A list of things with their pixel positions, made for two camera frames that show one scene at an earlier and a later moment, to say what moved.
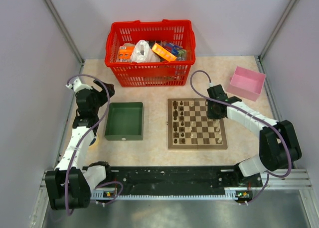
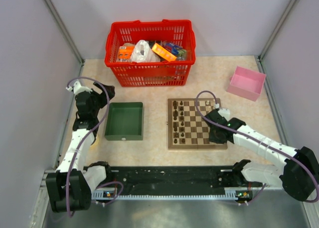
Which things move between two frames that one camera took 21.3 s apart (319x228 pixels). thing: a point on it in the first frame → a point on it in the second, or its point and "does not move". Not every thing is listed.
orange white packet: (125, 52) does not move
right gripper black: (210, 114) → (213, 139)
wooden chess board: (189, 128) does not move
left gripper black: (102, 94) does not move
